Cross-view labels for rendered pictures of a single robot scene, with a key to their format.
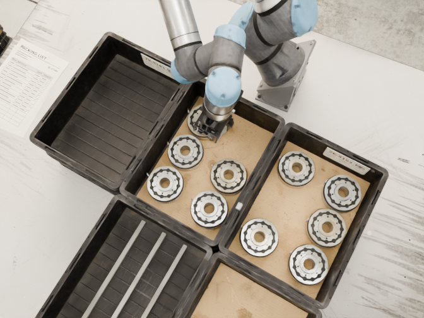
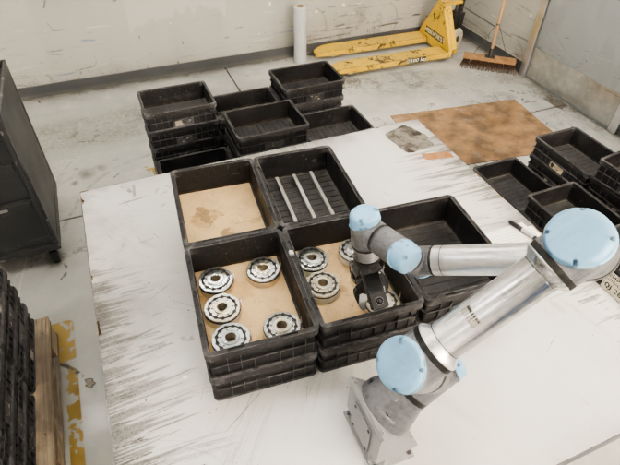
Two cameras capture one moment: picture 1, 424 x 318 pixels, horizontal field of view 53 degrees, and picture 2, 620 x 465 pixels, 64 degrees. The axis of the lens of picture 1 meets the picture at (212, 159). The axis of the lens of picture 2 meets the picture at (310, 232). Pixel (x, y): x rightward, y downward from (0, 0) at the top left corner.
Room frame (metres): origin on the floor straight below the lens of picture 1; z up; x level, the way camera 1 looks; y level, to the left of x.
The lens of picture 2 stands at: (0.85, -0.85, 1.98)
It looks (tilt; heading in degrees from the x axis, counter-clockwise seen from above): 43 degrees down; 126
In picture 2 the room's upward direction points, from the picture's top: 1 degrees clockwise
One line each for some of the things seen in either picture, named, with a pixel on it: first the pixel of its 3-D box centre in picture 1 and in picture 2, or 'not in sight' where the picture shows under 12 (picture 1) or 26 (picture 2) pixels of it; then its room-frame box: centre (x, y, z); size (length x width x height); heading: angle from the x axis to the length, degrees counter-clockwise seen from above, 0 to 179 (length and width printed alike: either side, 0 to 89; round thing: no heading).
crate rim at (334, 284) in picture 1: (304, 210); (247, 288); (0.18, -0.22, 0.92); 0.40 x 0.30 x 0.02; 144
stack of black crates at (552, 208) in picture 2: not in sight; (567, 238); (0.83, 1.32, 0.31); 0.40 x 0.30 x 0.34; 149
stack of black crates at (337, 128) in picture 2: not in sight; (330, 147); (-0.54, 1.26, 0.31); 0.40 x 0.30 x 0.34; 59
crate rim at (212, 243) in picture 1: (204, 156); (348, 265); (0.36, 0.02, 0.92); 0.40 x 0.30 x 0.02; 144
